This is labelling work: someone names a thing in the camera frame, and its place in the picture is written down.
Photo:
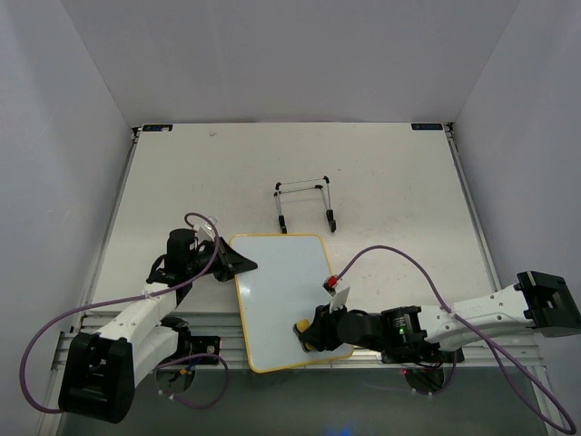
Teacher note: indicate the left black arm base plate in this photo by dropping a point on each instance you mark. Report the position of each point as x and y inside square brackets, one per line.
[196, 350]

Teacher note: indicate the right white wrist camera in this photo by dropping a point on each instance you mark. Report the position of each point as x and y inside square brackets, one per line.
[337, 290]

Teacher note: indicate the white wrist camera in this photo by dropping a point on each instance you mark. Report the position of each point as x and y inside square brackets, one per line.
[337, 290]
[205, 229]

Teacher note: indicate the yellow framed whiteboard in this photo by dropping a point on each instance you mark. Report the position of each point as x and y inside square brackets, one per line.
[285, 288]

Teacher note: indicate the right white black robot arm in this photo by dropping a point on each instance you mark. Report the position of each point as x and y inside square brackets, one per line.
[537, 302]

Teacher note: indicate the blue corner label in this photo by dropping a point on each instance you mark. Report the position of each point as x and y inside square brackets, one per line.
[157, 128]
[427, 127]

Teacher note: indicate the aluminium rail frame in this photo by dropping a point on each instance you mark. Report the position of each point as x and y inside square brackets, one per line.
[222, 336]

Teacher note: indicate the left blue corner label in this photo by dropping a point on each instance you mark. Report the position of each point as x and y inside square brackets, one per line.
[157, 128]

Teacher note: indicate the right blue corner label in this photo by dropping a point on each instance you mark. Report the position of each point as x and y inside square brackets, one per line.
[427, 127]

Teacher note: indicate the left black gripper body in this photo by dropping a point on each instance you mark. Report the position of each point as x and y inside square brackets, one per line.
[201, 260]

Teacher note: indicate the black wire easel stand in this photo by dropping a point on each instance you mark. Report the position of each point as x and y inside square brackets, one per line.
[303, 193]

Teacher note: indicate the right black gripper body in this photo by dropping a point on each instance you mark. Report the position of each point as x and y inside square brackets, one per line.
[327, 321]

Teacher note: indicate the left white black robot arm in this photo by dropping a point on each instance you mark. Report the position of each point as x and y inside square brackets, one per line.
[104, 368]

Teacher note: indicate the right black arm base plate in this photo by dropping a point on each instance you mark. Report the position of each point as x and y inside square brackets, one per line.
[403, 349]

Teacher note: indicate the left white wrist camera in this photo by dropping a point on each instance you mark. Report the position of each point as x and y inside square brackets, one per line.
[205, 229]

